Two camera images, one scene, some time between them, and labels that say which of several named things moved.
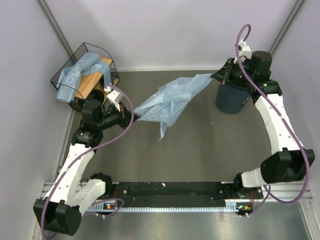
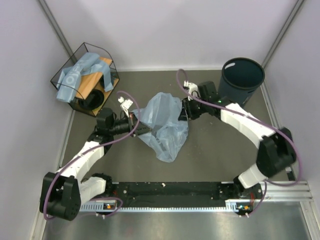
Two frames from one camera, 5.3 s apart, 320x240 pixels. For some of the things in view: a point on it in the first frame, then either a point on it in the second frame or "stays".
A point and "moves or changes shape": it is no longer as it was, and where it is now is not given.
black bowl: x=97 y=94 stays
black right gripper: x=223 y=75 -> x=187 y=113
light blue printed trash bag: x=69 y=75 stays
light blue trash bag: x=170 y=102 moves or changes shape
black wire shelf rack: x=90 y=72 stays
